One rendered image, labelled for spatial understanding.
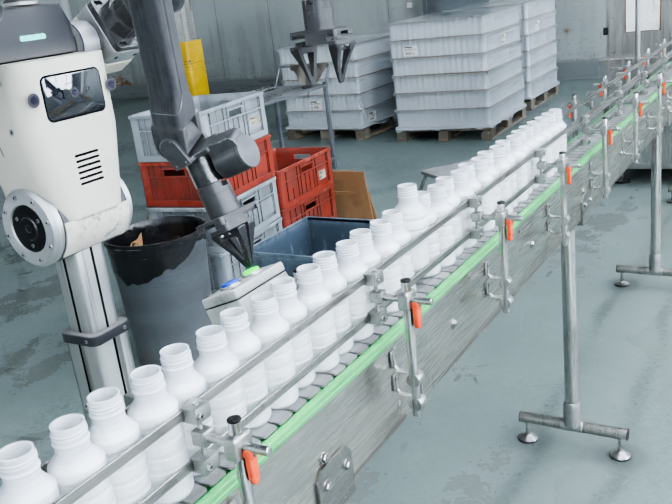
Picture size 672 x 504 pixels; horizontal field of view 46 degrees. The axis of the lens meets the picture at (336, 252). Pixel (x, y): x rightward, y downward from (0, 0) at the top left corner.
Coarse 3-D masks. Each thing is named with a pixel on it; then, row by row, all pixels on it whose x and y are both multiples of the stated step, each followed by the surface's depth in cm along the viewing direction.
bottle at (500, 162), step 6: (492, 150) 187; (498, 150) 186; (504, 150) 187; (498, 156) 187; (504, 156) 187; (498, 162) 187; (504, 162) 187; (498, 168) 187; (504, 168) 187; (504, 180) 187; (510, 180) 189; (504, 186) 188; (510, 186) 189; (504, 192) 188; (510, 192) 189; (504, 198) 189; (510, 204) 190; (510, 210) 190
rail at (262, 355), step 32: (640, 64) 343; (576, 128) 261; (480, 192) 171; (480, 224) 172; (352, 288) 126; (224, 384) 100; (288, 384) 112; (256, 416) 106; (128, 448) 87; (96, 480) 83
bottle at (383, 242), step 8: (376, 224) 139; (384, 224) 139; (376, 232) 139; (384, 232) 139; (376, 240) 140; (384, 240) 139; (392, 240) 140; (376, 248) 139; (384, 248) 139; (392, 248) 139; (384, 256) 139; (392, 264) 140; (400, 264) 142; (384, 272) 140; (392, 272) 140; (400, 272) 142; (384, 280) 140; (392, 280) 141; (384, 288) 141; (392, 288) 141; (392, 304) 142; (392, 312) 143
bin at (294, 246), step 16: (304, 224) 229; (320, 224) 228; (336, 224) 225; (352, 224) 222; (368, 224) 220; (272, 240) 216; (288, 240) 222; (304, 240) 229; (320, 240) 230; (336, 240) 227; (256, 256) 204; (272, 256) 200; (288, 256) 198; (304, 256) 195; (288, 272) 200
